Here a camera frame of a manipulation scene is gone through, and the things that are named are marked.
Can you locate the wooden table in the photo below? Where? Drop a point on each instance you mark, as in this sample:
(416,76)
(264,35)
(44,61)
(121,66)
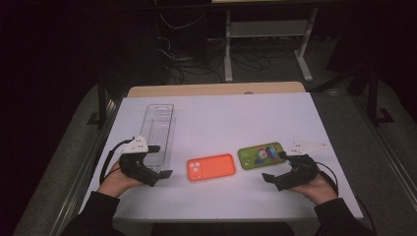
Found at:
(213,88)

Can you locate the white metal desk frame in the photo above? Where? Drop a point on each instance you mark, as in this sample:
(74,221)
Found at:
(267,29)

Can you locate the green printed phone case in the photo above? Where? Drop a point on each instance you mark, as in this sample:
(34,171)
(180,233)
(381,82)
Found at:
(249,157)

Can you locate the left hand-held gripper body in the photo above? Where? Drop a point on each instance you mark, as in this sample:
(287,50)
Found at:
(136,165)

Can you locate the white table cover board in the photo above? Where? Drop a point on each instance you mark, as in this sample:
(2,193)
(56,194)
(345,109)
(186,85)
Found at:
(213,124)

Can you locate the clear plastic tray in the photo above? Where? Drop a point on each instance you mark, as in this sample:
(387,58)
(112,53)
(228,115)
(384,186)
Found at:
(159,124)

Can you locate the person's right hand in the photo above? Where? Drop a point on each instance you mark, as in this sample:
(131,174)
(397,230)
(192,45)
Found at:
(318,191)

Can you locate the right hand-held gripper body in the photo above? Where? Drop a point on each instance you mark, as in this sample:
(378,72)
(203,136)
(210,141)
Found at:
(300,172)

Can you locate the person's left hand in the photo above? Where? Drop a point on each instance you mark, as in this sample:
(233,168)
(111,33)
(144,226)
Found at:
(114,183)

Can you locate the metal rail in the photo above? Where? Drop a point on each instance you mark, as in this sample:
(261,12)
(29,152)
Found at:
(390,154)
(82,183)

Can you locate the orange phone case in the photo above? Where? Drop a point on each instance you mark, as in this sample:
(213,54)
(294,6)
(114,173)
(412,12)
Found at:
(216,167)

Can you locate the black metal stand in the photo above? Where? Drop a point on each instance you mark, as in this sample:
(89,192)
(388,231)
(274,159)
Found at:
(372,95)
(102,98)

